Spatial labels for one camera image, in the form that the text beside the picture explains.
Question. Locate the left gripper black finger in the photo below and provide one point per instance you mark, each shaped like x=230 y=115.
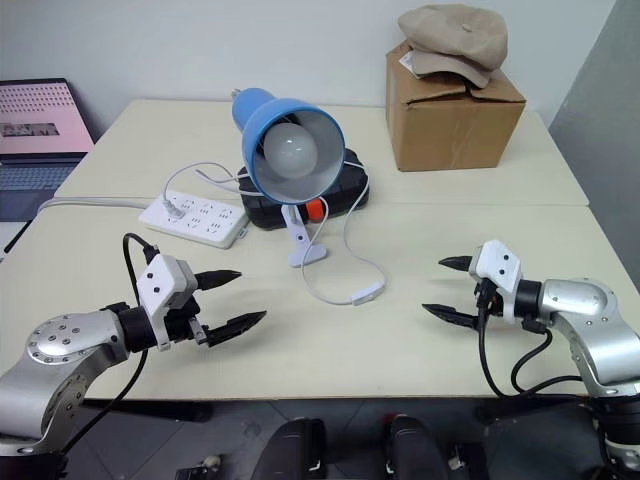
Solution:
x=217 y=278
x=235 y=327

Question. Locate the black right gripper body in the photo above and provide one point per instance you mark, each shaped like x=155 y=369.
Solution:
x=489 y=302

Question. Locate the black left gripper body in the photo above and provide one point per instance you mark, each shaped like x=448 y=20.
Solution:
x=182 y=325

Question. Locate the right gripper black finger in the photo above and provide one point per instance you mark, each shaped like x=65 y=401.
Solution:
x=457 y=263
x=452 y=315

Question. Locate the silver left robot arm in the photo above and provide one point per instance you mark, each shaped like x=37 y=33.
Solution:
x=65 y=340

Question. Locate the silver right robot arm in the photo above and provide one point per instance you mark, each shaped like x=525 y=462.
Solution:
x=595 y=320

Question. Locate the blue clamp desk lamp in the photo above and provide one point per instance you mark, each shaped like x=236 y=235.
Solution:
x=255 y=125

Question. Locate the white power strip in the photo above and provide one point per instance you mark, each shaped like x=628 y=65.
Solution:
x=200 y=220

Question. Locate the black case with orange latch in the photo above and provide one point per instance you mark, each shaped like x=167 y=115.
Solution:
x=350 y=190

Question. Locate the brown cardboard box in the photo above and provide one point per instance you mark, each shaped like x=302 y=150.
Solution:
x=450 y=130

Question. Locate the dark rounded shape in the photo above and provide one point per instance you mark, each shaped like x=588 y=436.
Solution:
x=415 y=447
x=295 y=450

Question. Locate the white round light bulb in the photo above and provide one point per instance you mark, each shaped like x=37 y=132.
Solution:
x=290 y=150

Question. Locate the beige flat cap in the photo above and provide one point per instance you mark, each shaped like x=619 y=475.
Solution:
x=455 y=35

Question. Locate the open laptop with pink screen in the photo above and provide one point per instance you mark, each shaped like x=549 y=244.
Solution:
x=35 y=120

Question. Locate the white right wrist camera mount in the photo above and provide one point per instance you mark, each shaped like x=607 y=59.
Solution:
x=500 y=267

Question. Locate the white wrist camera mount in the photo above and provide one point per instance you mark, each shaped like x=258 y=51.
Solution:
x=160 y=280
x=500 y=267

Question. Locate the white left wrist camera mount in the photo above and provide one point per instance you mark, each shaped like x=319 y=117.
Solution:
x=160 y=280

